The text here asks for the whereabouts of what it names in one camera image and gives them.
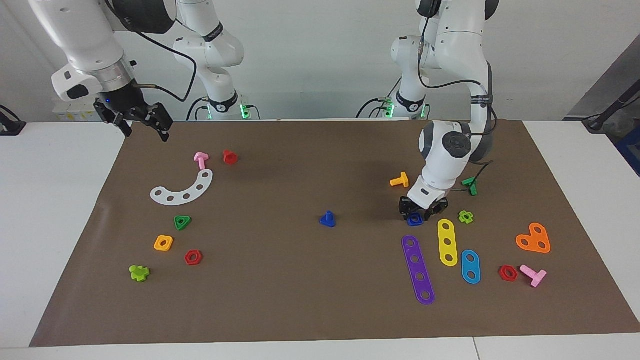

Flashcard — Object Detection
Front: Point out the yellow three-hole plastic plate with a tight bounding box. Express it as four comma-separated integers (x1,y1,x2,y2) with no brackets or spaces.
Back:
437,218,459,267

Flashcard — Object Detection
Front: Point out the yellow labelled white box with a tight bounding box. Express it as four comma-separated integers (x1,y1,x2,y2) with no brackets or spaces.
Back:
54,102,101,122

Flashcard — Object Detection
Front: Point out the purple four-hole plastic plate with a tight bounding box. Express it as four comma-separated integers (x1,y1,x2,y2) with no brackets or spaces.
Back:
401,235,436,306

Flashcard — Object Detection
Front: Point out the blue two-hole plastic plate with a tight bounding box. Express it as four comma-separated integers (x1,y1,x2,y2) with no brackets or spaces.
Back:
460,249,482,285

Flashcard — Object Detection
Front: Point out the white curved five-hole plate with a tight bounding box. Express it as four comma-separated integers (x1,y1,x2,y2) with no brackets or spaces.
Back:
150,169,214,206

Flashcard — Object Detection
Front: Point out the orange heart-shaped plastic plate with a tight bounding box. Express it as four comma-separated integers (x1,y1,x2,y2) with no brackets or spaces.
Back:
515,222,552,254

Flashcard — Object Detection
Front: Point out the brown table mat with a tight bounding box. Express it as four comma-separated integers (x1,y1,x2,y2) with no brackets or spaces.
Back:
29,119,640,348

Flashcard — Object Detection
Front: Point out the black stand pole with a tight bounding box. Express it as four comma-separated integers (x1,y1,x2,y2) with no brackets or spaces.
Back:
582,85,640,132

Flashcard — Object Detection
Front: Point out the blue box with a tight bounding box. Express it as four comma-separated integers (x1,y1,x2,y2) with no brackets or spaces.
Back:
616,137,640,176

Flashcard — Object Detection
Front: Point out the black right base cable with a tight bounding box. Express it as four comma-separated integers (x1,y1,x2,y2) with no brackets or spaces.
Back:
186,97,211,122

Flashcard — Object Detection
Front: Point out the black base cable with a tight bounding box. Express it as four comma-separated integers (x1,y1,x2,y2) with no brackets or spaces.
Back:
356,96,398,119
186,97,211,122

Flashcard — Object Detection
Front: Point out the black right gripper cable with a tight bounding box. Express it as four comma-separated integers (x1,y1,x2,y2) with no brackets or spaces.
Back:
107,0,198,103

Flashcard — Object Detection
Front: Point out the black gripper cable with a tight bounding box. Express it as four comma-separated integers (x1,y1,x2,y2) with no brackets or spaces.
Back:
417,0,498,193
107,0,198,103

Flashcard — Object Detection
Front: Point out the black left base cable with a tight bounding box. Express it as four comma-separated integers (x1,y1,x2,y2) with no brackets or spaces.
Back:
356,96,398,119

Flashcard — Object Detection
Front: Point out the black clamp mount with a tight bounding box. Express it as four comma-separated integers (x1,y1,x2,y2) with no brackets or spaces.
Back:
0,105,27,137

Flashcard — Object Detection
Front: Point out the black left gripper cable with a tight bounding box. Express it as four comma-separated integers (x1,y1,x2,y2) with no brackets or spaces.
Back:
417,0,498,193

